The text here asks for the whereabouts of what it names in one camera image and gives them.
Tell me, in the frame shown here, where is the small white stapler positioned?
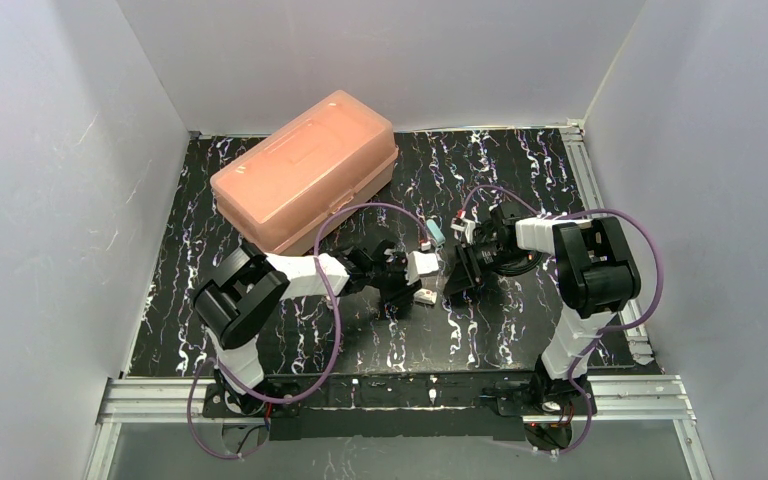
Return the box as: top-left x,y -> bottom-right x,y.
413,288 -> 438,306

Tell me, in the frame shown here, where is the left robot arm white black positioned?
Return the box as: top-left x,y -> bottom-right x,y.
192,240 -> 439,404

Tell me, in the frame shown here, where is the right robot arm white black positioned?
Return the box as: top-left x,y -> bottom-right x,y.
444,202 -> 641,411

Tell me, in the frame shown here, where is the pink translucent plastic box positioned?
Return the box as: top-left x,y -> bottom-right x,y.
210,90 -> 399,255

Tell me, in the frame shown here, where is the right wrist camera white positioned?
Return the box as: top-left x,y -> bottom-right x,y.
450,209 -> 476,245

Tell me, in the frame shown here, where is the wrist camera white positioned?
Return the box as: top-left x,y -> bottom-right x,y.
450,209 -> 476,245
405,250 -> 439,284

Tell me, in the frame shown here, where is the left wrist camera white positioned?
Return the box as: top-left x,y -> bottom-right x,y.
405,250 -> 439,284

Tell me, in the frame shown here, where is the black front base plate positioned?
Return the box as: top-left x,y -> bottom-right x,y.
198,370 -> 597,441

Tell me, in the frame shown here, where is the aluminium front rail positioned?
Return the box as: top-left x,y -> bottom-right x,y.
97,372 -> 696,423

